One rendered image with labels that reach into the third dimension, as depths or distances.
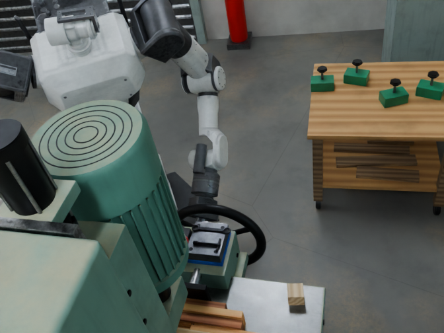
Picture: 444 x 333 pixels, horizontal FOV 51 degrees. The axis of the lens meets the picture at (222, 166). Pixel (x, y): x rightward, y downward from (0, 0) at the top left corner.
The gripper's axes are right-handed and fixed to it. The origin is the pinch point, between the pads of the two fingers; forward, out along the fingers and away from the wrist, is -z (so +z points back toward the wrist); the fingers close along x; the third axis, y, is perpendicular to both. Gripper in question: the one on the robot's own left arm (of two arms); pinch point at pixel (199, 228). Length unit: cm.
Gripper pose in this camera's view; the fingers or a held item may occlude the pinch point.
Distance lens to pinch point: 150.7
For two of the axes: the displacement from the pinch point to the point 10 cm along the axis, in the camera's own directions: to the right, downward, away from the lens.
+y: 6.4, -1.1, -7.6
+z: 1.2, -9.6, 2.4
